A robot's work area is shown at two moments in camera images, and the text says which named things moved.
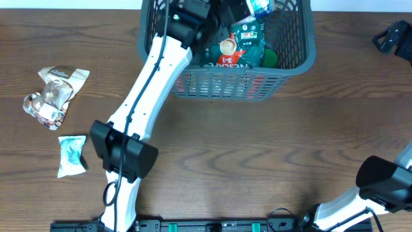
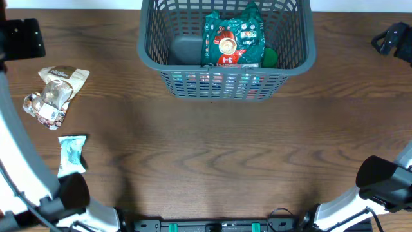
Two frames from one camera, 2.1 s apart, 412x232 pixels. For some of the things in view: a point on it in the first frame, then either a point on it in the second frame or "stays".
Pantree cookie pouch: [62, 84] stays
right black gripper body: [405, 50] stays
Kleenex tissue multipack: [260, 8] to [219, 84]
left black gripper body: [213, 28] to [22, 42]
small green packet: [270, 58] stays
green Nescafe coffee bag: [241, 48] stays
